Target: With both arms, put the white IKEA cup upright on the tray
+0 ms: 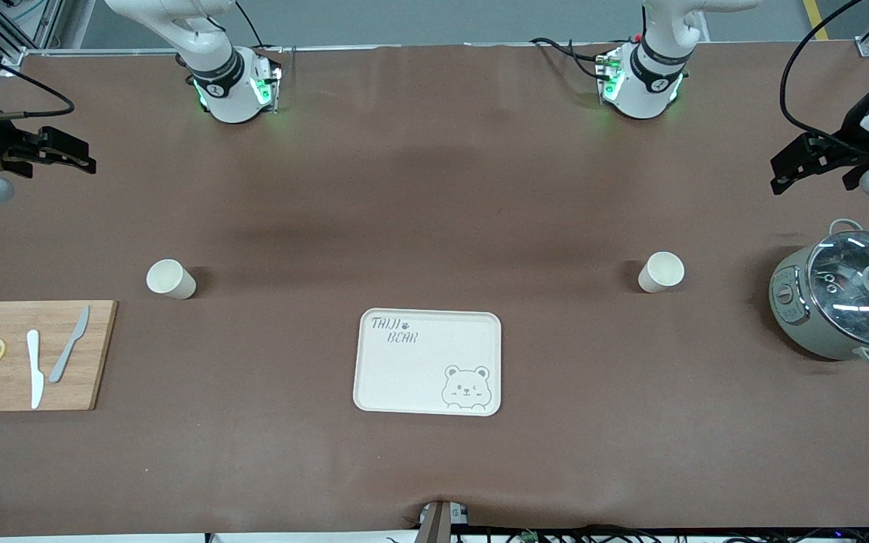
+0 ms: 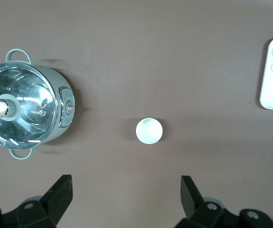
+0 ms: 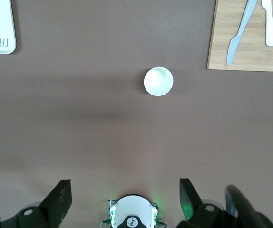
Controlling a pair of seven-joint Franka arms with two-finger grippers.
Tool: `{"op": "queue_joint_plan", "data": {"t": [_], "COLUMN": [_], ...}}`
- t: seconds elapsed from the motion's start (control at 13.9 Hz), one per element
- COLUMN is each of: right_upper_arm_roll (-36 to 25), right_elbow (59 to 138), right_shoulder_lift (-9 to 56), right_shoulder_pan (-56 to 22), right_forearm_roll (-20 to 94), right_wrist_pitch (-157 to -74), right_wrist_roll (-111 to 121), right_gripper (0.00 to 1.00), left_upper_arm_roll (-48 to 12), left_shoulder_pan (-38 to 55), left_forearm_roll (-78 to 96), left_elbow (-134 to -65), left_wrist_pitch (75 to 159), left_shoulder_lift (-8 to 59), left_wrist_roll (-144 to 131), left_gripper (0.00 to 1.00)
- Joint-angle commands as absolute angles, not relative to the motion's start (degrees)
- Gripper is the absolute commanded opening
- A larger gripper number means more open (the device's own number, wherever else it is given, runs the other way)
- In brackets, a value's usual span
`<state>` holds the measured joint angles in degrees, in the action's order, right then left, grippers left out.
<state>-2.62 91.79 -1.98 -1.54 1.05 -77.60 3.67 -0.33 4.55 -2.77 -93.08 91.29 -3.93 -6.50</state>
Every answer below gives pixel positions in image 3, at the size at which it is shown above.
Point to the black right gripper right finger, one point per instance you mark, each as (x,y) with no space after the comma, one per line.
(191,209)

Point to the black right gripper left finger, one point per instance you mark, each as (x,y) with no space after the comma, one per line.
(55,204)

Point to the white plastic cup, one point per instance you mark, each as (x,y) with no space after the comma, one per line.
(158,81)

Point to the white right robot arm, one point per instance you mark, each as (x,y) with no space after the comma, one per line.
(133,209)

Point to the wooden cutting board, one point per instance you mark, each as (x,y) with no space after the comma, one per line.
(250,57)

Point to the grey plastic knife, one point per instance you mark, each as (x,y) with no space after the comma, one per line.
(233,46)

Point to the white plastic knife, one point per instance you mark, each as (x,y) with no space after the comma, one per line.
(270,33)

